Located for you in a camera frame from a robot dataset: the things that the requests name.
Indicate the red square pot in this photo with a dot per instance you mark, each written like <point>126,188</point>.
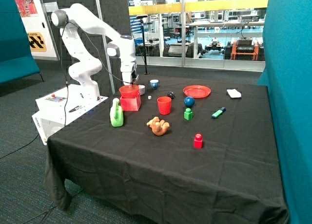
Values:
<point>131,104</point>

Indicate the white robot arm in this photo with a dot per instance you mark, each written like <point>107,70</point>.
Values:
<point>121,46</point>

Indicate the white folded cloth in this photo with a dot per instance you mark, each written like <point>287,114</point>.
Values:
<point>234,94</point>

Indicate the green toy block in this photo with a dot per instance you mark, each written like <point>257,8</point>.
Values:
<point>188,114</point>

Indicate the teal sofa bench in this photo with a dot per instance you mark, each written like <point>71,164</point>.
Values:
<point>16,60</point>

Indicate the red toy block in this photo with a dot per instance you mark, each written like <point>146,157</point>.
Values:
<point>198,141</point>

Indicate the red wall poster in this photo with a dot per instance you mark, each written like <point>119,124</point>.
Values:
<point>26,8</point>

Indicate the black marker pen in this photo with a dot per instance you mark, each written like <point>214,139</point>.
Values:
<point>75,108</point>

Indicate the red plastic plate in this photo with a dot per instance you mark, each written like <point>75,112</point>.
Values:
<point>197,91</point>

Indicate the black tablecloth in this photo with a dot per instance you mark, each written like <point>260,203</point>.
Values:
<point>234,179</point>

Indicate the green highlighter marker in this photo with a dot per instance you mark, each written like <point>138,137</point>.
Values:
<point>218,113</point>

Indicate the white small cup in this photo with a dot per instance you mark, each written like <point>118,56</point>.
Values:
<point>141,89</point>

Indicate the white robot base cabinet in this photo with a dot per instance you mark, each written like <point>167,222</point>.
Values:
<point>54,109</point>

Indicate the teal partition wall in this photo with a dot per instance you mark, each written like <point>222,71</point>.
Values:
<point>287,38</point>

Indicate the yellow black warning sign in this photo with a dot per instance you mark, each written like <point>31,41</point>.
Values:
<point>37,43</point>

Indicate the brown teddy bear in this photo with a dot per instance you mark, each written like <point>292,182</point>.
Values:
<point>159,127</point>

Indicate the blue ball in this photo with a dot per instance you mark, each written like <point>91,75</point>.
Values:
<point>189,101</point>

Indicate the red plastic bowl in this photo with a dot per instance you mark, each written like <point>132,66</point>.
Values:
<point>129,91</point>

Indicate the small black ball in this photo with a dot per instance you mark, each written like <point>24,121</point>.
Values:
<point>171,95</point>

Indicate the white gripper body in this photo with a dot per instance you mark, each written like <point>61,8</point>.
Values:
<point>129,73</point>

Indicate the red plastic cup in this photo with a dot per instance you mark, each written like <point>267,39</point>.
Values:
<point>164,105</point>

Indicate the blue and white cup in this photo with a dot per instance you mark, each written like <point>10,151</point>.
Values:
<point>154,84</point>

